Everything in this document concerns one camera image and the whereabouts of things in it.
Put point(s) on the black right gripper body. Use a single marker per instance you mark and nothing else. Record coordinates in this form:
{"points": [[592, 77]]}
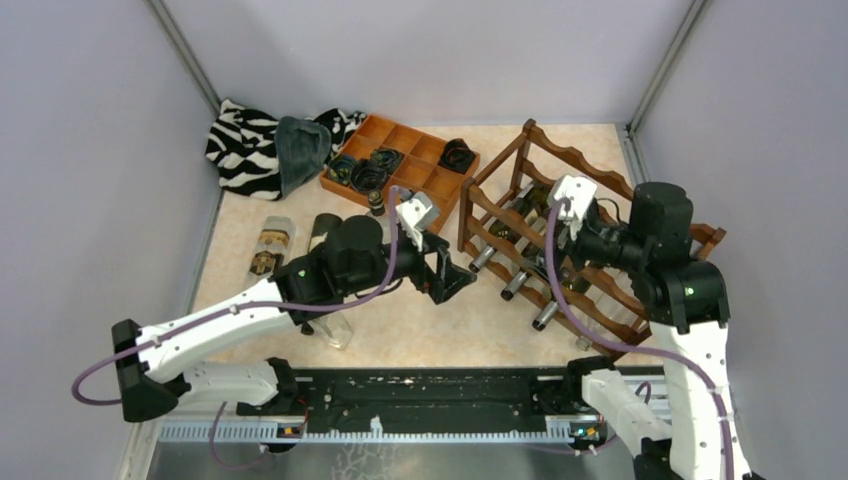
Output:
{"points": [[597, 242]]}

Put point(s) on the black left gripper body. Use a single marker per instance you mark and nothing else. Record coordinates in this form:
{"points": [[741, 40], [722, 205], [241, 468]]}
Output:
{"points": [[418, 267]]}

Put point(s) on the wooden wine rack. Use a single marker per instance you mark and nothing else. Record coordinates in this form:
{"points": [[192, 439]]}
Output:
{"points": [[538, 160]]}

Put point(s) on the dark wine bottle front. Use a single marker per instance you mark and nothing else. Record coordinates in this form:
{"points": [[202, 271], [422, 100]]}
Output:
{"points": [[533, 261]]}

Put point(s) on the dark wine bottle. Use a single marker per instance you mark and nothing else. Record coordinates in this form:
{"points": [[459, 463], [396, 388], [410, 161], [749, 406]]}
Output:
{"points": [[533, 197], [533, 261], [322, 225]]}

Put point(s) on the clear bottle black cap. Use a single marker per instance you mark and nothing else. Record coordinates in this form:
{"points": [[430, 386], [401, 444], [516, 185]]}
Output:
{"points": [[376, 203]]}

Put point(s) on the dark wine bottle back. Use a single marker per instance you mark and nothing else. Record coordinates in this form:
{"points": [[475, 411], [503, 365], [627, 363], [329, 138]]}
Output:
{"points": [[533, 197]]}

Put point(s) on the small clear glass bottle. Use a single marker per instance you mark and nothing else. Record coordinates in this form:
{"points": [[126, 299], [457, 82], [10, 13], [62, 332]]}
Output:
{"points": [[333, 328]]}

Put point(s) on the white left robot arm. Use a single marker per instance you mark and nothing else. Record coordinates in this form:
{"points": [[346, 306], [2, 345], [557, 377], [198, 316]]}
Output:
{"points": [[167, 363]]}

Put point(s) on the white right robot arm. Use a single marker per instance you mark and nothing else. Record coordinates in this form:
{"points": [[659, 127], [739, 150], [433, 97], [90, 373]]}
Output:
{"points": [[686, 304]]}

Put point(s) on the dark wine bottle lying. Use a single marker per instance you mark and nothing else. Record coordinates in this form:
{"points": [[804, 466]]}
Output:
{"points": [[322, 225]]}

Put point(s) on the clear liquor bottle gold label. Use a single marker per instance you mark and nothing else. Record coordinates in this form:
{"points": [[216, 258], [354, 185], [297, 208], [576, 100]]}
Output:
{"points": [[272, 249]]}

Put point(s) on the black rolled item right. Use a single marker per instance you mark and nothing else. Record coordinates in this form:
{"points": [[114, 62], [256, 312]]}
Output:
{"points": [[457, 156]]}

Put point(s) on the orange wooden compartment tray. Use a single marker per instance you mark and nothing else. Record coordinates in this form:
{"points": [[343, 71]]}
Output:
{"points": [[409, 155]]}

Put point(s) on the zebra striped cloth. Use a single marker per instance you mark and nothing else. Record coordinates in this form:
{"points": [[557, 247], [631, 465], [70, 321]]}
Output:
{"points": [[240, 144]]}

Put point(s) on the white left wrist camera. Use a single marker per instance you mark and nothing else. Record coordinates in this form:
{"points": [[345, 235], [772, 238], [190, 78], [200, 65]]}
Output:
{"points": [[416, 213]]}

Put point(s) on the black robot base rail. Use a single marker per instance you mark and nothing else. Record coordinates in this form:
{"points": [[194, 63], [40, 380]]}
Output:
{"points": [[523, 405]]}

